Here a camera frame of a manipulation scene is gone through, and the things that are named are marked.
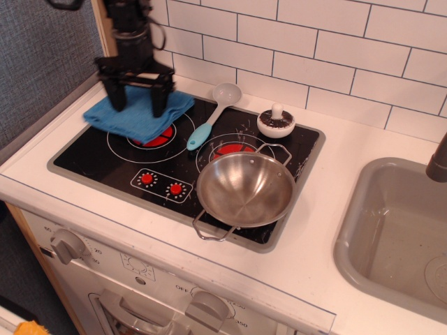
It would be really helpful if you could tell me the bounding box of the grey oven temperature dial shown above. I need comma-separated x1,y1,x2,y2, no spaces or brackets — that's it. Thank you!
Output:
185,291,230,332

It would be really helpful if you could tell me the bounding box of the white mushroom toy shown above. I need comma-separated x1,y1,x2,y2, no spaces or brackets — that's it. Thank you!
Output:
257,103,295,139

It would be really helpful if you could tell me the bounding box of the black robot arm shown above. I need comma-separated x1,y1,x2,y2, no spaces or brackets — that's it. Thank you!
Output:
95,1,175,117

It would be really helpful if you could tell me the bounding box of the right red stove knob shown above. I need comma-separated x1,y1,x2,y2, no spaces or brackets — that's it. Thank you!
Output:
169,184,183,195

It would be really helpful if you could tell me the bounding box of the grey timer dial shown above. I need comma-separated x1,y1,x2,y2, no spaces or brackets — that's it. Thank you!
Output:
50,229,86,265

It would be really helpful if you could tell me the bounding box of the red stove knob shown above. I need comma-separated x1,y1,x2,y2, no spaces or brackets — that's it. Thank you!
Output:
140,173,154,185
169,184,183,195

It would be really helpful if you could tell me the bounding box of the wooden side post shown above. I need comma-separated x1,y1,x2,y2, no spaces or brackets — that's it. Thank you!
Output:
91,0,118,57

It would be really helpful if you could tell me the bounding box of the yellow object bottom left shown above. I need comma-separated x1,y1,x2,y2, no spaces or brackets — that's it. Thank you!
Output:
13,320,50,335

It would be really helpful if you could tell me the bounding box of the black toy stove top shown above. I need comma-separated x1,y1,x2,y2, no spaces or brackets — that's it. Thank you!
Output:
47,98,325,253

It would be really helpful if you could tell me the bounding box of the left red stove knob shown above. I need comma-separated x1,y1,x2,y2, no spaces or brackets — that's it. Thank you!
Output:
140,173,154,185

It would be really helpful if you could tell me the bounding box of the grey faucet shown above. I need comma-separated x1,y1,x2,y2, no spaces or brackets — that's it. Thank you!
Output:
425,133,447,183

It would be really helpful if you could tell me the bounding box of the white ladle blue handle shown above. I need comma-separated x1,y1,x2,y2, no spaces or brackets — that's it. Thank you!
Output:
186,83,242,151

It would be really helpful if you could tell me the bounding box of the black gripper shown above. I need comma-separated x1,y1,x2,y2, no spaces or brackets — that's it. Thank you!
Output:
95,33,174,118

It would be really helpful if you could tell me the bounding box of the grey sink basin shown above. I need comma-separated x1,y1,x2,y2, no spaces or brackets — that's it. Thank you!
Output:
334,158,446,323

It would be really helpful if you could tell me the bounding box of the steel two-handled pan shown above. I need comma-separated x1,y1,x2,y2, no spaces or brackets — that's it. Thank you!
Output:
192,143,297,241

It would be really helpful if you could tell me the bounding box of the blue cloth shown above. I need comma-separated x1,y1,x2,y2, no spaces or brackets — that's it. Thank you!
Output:
83,86,194,144

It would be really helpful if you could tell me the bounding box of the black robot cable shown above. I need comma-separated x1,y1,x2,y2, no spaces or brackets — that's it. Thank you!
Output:
148,19,168,52

